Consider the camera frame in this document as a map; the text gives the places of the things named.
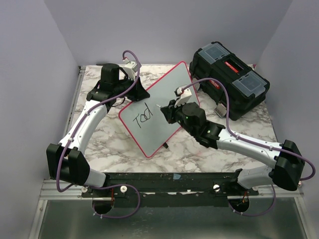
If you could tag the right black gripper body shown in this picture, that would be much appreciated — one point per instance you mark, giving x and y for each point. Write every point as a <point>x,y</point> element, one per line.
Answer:
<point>175,113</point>

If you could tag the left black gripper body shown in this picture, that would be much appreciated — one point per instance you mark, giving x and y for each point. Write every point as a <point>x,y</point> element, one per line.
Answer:
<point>133,94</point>

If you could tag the pink-framed whiteboard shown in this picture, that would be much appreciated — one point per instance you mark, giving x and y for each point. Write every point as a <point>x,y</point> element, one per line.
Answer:
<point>144,121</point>

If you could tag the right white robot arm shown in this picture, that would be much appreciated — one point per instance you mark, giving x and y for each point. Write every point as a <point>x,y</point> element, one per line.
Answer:
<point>282,165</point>

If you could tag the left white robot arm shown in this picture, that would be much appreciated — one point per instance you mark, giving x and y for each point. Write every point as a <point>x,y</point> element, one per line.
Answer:
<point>66,159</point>

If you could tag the black red toolbox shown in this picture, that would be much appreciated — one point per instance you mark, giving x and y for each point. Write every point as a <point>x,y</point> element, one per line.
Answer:
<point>246,89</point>

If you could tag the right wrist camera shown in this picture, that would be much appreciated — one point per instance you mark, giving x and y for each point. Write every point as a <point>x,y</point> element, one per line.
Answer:
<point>182,96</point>

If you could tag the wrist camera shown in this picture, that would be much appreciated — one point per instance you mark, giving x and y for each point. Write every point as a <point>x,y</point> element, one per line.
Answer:
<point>182,96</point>
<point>130,67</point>

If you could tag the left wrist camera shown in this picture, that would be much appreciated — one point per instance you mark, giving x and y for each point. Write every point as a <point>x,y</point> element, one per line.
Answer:
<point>130,67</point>

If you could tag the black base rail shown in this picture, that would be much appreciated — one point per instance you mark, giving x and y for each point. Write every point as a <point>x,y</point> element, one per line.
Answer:
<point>161,190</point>

